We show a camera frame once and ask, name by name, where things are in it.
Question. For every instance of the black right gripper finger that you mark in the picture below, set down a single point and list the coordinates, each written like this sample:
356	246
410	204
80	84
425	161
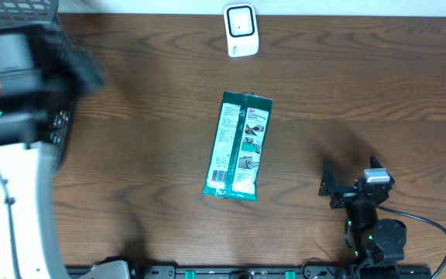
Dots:
374	162
328	185

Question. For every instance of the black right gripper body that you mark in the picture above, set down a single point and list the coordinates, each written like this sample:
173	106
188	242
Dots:
345	196

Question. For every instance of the green 3M glove package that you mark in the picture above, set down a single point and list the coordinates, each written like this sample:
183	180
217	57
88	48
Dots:
238	145

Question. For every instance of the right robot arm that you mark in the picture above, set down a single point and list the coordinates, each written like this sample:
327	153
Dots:
378	243

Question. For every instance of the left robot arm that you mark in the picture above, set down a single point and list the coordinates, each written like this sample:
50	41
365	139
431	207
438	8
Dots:
41	80

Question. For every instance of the white barcode scanner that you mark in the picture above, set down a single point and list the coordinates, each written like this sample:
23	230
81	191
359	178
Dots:
241	30

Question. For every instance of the grey plastic mesh basket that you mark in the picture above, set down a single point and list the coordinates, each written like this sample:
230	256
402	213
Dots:
19	13

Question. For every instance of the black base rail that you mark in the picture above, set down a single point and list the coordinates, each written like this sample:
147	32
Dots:
312	270

